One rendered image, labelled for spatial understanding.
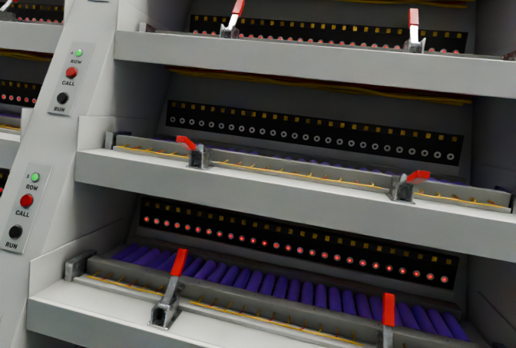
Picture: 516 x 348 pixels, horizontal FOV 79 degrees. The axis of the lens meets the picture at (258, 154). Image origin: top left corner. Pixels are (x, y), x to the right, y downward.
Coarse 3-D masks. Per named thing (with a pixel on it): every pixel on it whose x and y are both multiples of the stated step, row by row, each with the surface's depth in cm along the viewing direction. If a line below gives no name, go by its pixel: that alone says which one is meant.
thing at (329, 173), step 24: (120, 144) 49; (144, 144) 49; (168, 144) 48; (264, 168) 43; (288, 168) 44; (312, 168) 44; (336, 168) 43; (432, 192) 41; (456, 192) 40; (480, 192) 40; (504, 192) 40
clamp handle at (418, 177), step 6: (414, 174) 33; (420, 174) 32; (426, 174) 32; (402, 180) 38; (408, 180) 34; (414, 180) 33; (420, 180) 32; (426, 180) 32; (402, 186) 38; (408, 186) 37
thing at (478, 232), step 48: (96, 144) 48; (240, 144) 59; (288, 144) 58; (144, 192) 43; (192, 192) 42; (240, 192) 40; (288, 192) 39; (336, 192) 38; (432, 240) 36; (480, 240) 35
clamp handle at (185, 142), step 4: (180, 136) 37; (176, 140) 37; (180, 140) 36; (184, 140) 36; (188, 140) 37; (180, 144) 38; (184, 144) 37; (188, 144) 37; (192, 144) 39; (188, 148) 39; (192, 148) 39; (196, 148) 40; (200, 148) 43; (196, 152) 41; (200, 152) 42
